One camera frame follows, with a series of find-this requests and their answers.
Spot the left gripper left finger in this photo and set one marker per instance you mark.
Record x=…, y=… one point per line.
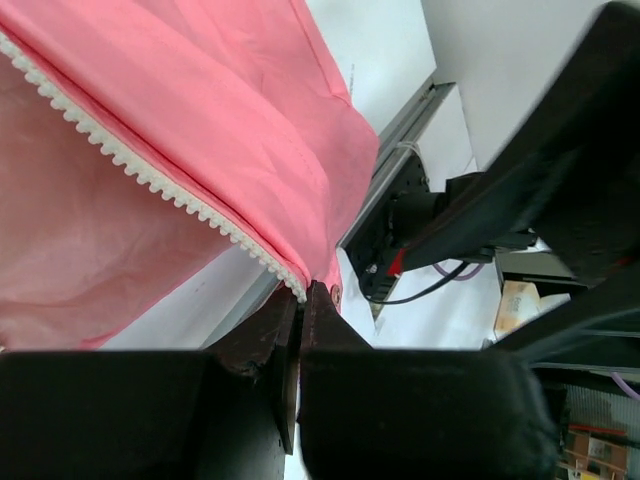
x=224, y=412

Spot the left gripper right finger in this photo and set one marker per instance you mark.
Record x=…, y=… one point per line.
x=368, y=413

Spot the pink gradient hooded jacket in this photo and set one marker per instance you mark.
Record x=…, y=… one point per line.
x=156, y=155

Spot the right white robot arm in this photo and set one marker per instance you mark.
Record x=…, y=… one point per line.
x=570, y=174

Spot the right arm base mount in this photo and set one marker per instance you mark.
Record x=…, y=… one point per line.
x=401, y=211

